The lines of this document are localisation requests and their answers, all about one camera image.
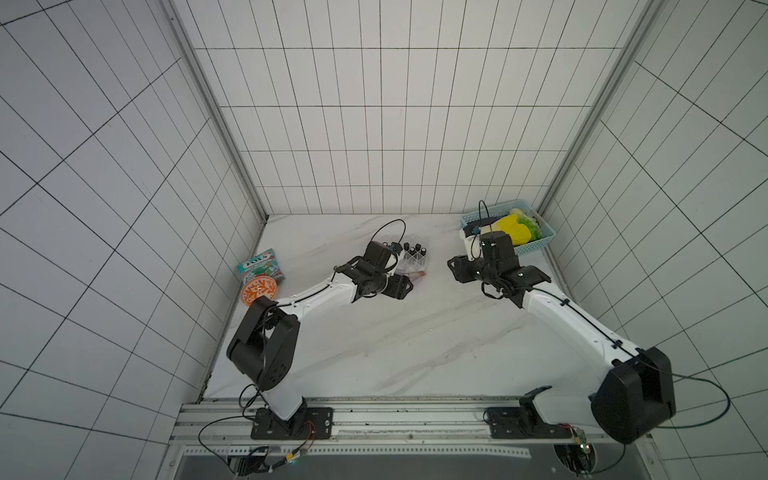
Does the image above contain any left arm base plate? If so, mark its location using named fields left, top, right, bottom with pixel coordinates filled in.
left=250, top=406, right=334, bottom=441

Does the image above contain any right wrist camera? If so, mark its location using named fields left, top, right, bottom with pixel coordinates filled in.
left=460, top=225, right=482, bottom=260

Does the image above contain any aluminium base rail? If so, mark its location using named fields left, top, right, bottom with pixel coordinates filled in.
left=170, top=397, right=615, bottom=458

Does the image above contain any green candy packet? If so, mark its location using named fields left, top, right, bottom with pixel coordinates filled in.
left=237, top=249, right=284, bottom=283

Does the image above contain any orange patterned cup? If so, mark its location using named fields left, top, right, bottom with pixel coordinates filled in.
left=239, top=275, right=278, bottom=307

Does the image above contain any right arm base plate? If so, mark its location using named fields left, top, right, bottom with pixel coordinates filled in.
left=483, top=407, right=572, bottom=440

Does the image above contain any teal plastic basket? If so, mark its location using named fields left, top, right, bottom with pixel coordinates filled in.
left=458, top=200, right=556, bottom=259

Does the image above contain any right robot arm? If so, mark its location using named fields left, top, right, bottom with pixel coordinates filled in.
left=447, top=232, right=677, bottom=445

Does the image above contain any clear acrylic lipstick organizer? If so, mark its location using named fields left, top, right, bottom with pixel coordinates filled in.
left=388, top=235, right=430, bottom=278

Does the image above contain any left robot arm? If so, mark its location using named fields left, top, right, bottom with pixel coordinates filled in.
left=226, top=240, right=413, bottom=427

